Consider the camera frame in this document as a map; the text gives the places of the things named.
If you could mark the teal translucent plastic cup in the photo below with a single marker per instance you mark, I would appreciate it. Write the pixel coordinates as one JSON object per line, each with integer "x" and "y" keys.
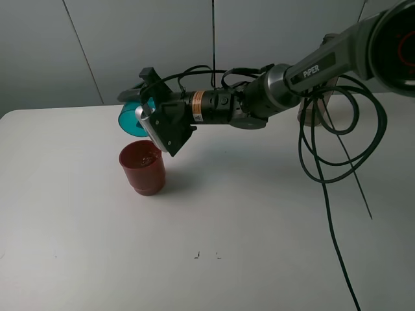
{"x": 130, "y": 119}

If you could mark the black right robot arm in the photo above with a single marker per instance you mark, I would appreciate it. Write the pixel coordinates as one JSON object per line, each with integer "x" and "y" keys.
{"x": 380, "y": 47}

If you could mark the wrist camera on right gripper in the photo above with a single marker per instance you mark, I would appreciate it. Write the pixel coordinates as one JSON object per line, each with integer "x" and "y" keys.
{"x": 165, "y": 133}

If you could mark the red plastic cup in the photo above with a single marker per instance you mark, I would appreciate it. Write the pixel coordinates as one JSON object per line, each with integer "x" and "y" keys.
{"x": 143, "y": 165}

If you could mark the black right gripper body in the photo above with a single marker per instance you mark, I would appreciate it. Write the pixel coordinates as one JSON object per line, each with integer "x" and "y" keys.
{"x": 202, "y": 107}

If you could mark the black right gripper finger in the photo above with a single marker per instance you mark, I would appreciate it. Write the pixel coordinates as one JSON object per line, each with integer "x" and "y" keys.
{"x": 154, "y": 88}
{"x": 131, "y": 95}

